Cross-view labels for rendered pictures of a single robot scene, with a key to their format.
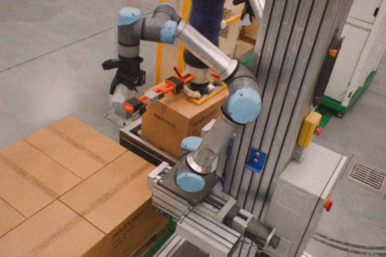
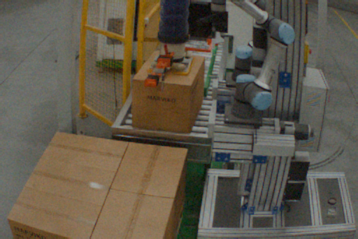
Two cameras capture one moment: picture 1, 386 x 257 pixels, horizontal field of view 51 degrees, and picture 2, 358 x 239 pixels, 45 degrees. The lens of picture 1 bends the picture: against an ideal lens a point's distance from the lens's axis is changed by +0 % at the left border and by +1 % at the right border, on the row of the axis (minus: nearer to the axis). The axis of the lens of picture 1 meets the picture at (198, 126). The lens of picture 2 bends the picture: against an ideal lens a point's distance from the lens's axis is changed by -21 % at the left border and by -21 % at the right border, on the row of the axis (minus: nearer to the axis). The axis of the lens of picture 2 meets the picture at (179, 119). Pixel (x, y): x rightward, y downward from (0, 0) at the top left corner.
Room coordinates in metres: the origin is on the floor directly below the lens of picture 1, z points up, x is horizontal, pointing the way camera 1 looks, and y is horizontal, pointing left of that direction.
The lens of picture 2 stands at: (-0.91, 1.37, 2.35)
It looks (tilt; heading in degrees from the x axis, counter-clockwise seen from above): 27 degrees down; 337
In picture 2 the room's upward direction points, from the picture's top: 3 degrees clockwise
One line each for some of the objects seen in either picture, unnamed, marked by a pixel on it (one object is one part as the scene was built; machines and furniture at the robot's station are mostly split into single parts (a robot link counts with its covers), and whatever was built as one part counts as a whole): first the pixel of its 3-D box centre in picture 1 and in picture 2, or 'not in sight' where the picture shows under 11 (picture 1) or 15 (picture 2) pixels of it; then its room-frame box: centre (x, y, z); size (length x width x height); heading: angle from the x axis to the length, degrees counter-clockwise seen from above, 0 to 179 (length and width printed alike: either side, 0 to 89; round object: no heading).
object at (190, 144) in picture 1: (193, 153); (246, 87); (1.37, 0.00, 1.20); 0.13 x 0.12 x 0.14; 2
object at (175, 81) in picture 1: (174, 84); (165, 61); (2.16, 0.19, 1.08); 0.10 x 0.08 x 0.06; 58
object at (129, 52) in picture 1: (129, 47); (218, 7); (1.24, 0.27, 1.74); 0.08 x 0.08 x 0.05
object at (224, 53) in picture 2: not in sight; (219, 83); (2.91, -0.63, 0.50); 2.31 x 0.05 x 0.19; 150
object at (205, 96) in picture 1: (207, 90); (184, 63); (2.32, -0.03, 0.97); 0.34 x 0.10 x 0.05; 148
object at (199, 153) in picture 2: (157, 164); (159, 148); (2.06, 0.24, 0.48); 0.70 x 0.03 x 0.15; 60
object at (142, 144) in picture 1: (158, 153); (160, 135); (2.06, 0.24, 0.58); 0.70 x 0.03 x 0.06; 60
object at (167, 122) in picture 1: (191, 112); (170, 91); (2.36, 0.06, 0.75); 0.60 x 0.40 x 0.40; 146
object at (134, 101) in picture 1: (133, 105); (152, 80); (1.86, 0.38, 1.08); 0.08 x 0.07 x 0.05; 148
